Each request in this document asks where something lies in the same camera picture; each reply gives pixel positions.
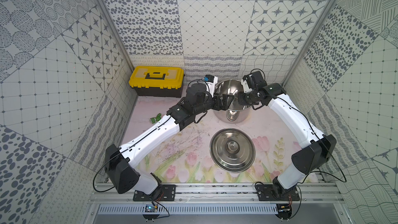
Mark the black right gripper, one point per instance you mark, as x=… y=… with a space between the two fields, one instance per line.
x=241 y=100

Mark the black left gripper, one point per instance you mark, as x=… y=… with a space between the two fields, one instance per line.
x=219 y=102

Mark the stainless steel pot lid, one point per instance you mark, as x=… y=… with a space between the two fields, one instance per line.
x=232 y=150

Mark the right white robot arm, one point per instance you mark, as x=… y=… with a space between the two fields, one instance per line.
x=315 y=147

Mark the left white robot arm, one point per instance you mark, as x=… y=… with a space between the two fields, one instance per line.
x=121 y=162

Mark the yellow black toolbox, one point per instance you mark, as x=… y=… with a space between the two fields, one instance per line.
x=157 y=81

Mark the right small circuit board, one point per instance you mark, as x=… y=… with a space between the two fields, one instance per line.
x=284 y=211

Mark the green circuit board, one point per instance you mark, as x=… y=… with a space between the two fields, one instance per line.
x=150 y=208

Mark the white perforated vent strip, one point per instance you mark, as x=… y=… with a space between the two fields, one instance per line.
x=181 y=209

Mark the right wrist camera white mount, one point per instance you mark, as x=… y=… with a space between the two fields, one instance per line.
x=253 y=81

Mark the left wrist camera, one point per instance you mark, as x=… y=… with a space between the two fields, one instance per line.
x=211 y=82

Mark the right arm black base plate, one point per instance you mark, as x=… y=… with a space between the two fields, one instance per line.
x=272 y=193

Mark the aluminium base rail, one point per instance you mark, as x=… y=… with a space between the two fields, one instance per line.
x=226 y=193

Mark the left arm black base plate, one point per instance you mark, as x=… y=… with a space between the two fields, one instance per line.
x=164 y=192

